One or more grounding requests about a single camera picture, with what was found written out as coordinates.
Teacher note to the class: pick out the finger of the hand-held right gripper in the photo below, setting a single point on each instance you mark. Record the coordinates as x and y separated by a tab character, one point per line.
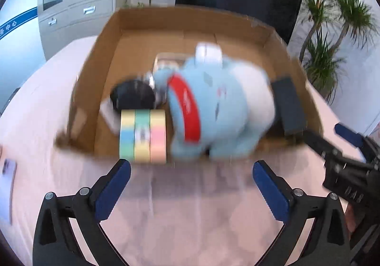
320	144
350	135

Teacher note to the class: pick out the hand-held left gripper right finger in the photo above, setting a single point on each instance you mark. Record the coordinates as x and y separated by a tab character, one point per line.
270	191

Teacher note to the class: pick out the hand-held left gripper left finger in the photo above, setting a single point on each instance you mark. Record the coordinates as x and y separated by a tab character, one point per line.
115	186

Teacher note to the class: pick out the dark blue rectangular block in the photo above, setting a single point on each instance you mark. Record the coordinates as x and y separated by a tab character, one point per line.
288	105

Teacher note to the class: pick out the pastel puzzle cube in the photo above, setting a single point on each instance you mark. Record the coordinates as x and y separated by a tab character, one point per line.
142	138

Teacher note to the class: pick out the black round object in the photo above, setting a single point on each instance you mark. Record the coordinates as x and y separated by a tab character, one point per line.
133	94

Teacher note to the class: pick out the light blue plush toy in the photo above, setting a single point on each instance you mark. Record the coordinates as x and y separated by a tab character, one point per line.
228	97

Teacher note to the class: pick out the cardboard box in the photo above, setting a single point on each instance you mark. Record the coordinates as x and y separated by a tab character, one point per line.
136	46

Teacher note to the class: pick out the pink tablecloth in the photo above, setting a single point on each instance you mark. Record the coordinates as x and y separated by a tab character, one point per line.
193	209

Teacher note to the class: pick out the spiky palm plant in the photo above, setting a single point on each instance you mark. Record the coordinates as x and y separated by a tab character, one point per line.
323	55

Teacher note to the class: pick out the white small object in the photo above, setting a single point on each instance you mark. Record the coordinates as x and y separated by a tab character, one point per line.
207	52

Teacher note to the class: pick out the grey filing cabinet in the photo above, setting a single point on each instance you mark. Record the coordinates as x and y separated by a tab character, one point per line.
77	2

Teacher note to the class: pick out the blue wall stripe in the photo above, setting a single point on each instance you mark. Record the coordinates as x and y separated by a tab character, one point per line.
17	24

